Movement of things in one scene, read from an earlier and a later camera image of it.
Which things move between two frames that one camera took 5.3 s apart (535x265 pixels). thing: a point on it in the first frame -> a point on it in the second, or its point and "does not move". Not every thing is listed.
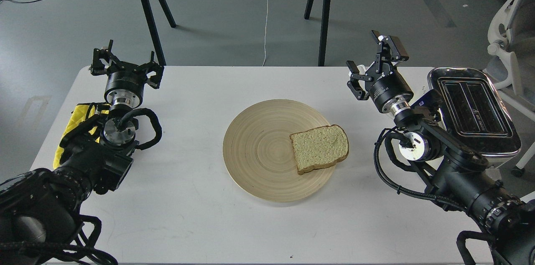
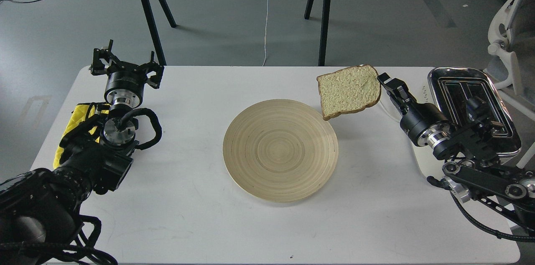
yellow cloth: x=80 y=115 does not move
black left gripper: x=125 y=85 does not move
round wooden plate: x=259 y=153 does not move
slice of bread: x=319 y=147 -> x=348 y=89
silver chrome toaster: x=472 y=109 does not move
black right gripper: x=390 y=91 -> x=424 y=123
